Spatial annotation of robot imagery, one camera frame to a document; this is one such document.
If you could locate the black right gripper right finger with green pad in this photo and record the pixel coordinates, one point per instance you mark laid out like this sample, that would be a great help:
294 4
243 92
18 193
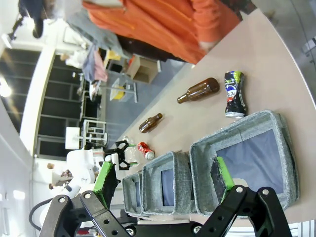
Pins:
247 205

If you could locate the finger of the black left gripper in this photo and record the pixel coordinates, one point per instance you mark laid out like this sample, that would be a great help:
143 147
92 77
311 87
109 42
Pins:
123 145
123 164

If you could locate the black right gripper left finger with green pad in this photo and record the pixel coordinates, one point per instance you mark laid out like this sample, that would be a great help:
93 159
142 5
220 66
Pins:
91 207

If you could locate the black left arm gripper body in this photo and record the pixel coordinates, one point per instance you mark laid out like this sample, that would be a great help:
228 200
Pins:
109 154

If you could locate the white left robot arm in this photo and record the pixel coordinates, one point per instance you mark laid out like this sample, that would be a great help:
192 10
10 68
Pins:
79 168

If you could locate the crushed red soda can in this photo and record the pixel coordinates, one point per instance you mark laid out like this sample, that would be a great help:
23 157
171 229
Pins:
145 150

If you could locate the small grey fabric basket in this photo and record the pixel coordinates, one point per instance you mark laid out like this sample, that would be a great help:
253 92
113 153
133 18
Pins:
130 195

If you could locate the large grey fabric basket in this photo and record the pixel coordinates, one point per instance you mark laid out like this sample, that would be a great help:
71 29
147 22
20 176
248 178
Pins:
249 158

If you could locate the medium grey fabric basket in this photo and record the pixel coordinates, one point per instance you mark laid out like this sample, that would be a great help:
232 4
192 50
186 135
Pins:
170 182

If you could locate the crushed black soda can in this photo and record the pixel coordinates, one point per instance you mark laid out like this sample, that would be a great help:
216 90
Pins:
234 96

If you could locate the person's hand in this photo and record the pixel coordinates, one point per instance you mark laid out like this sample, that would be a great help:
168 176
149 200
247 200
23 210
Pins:
208 46

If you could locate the white shelf cart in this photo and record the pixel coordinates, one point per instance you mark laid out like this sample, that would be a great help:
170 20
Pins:
95 132

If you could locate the small brown glass bottle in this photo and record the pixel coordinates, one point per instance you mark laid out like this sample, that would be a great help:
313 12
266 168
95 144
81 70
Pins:
149 123

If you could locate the open wooden cube box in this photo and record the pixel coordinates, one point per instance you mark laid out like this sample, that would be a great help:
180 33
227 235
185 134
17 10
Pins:
145 70

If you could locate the large brown glass bottle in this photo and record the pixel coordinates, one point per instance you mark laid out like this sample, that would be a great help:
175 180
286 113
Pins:
200 90

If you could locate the background person in white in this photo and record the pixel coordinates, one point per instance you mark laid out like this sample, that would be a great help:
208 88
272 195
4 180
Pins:
71 59

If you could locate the person in orange jacket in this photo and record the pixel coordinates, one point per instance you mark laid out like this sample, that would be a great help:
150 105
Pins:
158 27

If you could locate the white metal stool frame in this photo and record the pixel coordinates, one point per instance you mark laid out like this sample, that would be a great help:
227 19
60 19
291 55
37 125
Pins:
124 90

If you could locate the black camera on stand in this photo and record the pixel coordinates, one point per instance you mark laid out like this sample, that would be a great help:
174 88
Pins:
16 28

